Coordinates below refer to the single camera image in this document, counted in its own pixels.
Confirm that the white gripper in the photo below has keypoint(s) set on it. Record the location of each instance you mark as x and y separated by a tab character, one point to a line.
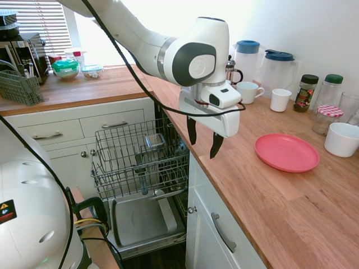
227	123

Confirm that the pink plastic plate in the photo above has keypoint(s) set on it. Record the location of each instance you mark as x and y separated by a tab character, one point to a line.
286	152

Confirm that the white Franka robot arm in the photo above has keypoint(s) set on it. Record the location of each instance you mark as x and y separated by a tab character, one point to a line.
140	33

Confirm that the square glass container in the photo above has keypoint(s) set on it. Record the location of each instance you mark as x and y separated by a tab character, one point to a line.
154	143

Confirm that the white cabinet door round knob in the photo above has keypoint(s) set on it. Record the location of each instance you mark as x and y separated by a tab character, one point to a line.
91	162
70	168
196	193

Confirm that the black French press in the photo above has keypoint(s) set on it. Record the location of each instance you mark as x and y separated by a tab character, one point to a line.
232	71

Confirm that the clear pitcher blue lid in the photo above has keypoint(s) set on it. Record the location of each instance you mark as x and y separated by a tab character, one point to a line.
246	60
277	73

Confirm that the dark coffee jar black lid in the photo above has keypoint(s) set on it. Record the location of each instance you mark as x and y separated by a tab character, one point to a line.
305	95

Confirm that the glass jar red checked lid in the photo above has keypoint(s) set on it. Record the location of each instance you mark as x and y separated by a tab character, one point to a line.
326	117

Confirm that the black table clamp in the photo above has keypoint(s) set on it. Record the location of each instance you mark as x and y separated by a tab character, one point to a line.
96	203

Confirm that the small container blue lid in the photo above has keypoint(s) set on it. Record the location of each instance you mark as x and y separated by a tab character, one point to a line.
92	71

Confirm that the clear jar green lid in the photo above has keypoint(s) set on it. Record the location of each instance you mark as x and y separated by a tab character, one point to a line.
331	89

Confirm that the white ceramic bowl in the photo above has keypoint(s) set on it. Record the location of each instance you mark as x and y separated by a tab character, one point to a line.
340	141

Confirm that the clear drinking glass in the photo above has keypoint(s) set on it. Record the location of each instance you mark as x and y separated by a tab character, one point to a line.
349	106

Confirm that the white bottle red cap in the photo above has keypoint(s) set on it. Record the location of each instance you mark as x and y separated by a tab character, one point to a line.
76	56

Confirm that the round container green lid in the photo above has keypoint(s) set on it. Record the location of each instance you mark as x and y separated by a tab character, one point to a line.
65	68

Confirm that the small red box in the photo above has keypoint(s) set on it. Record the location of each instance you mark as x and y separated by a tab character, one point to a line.
54	59

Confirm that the metal cutlery piece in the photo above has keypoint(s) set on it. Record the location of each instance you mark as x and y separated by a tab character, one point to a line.
30	70

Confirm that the gray cutlery basket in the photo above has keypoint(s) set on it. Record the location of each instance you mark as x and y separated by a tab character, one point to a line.
19	89

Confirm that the black microwave oven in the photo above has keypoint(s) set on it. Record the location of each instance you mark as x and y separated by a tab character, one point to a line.
31	53

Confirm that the window blind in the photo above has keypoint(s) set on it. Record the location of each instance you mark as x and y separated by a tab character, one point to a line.
42	16

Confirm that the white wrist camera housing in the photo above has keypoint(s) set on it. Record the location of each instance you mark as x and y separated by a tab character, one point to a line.
224	96

